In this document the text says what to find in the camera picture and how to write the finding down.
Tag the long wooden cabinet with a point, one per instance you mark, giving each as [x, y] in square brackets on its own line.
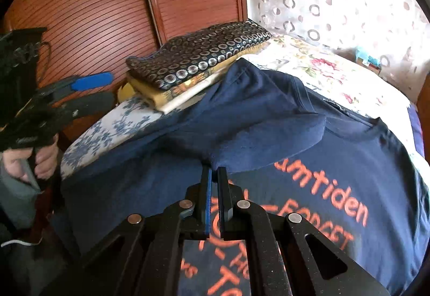
[424, 94]

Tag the person's left forearm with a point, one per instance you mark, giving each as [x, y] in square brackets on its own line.
[16, 195]

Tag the person's dark clothing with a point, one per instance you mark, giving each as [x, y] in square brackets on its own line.
[30, 265]

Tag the person's left hand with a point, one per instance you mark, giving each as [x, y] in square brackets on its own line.
[47, 158]

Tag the dark circle-patterned folded cloth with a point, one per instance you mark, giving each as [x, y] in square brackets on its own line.
[201, 47]

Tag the small cardboard box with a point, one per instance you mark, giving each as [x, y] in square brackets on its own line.
[369, 68]

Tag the yellow folded cloth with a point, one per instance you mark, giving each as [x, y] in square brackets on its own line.
[151, 96]

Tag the blue floral bed cover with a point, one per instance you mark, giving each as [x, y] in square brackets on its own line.
[100, 134]

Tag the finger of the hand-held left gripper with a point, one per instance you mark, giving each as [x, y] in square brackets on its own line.
[95, 100]
[90, 81]

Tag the colourful floral bedspread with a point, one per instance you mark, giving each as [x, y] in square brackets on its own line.
[319, 71]

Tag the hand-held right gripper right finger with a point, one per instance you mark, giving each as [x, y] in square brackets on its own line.
[222, 208]

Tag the teal plastic bag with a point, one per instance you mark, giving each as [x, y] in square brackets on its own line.
[368, 54]

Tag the navy printed t-shirt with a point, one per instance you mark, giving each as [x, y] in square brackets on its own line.
[268, 108]

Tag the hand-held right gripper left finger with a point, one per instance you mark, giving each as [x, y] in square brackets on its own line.
[209, 208]

